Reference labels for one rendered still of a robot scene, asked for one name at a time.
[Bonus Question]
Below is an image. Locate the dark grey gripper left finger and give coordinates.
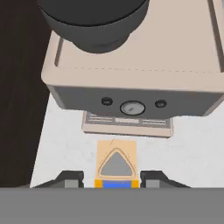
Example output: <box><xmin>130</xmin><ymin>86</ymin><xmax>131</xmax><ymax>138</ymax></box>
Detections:
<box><xmin>34</xmin><ymin>170</ymin><xmax>85</xmax><ymax>189</ymax></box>

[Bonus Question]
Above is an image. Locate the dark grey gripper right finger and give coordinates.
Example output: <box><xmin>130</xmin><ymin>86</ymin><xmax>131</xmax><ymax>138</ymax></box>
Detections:
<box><xmin>139</xmin><ymin>170</ymin><xmax>191</xmax><ymax>189</ymax></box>

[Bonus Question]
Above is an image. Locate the beige coffee machine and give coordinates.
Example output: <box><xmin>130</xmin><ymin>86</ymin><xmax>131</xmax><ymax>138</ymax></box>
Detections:
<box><xmin>36</xmin><ymin>0</ymin><xmax>224</xmax><ymax>138</ymax></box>

